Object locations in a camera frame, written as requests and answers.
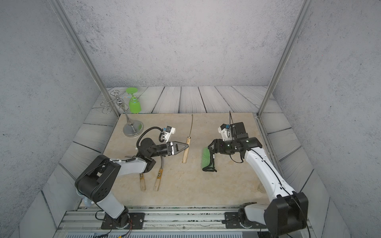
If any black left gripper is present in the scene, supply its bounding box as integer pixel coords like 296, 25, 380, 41
148, 143, 188, 160

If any green fluffy rag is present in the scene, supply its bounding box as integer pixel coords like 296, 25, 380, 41
201, 147, 212, 170

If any sickle with wooden handle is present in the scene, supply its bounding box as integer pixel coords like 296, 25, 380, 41
182, 114, 193, 164

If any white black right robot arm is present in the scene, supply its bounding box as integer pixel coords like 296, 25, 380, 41
208, 137, 309, 237

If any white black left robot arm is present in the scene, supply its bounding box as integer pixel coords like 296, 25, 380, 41
75, 138, 189, 221

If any chrome glass rack stand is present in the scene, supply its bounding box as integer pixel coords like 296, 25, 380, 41
100, 90, 143, 137

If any light blue mug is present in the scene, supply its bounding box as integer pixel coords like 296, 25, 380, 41
76, 190, 94, 207

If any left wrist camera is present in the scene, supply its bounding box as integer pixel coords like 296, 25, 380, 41
162, 126, 176, 142

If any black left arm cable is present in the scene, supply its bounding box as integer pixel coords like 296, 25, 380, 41
136, 126, 164, 149

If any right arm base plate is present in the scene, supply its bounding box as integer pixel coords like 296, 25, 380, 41
221, 212, 267, 229

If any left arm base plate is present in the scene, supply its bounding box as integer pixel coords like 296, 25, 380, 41
101, 212, 145, 230

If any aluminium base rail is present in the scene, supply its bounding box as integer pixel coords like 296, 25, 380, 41
53, 208, 316, 238

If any aluminium frame post left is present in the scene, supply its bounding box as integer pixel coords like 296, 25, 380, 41
49, 0, 121, 117

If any aluminium frame post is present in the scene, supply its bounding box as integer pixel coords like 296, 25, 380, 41
257, 0, 313, 118
49, 0, 121, 117

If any aluminium frame post right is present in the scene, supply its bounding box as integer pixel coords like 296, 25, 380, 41
257, 0, 313, 118

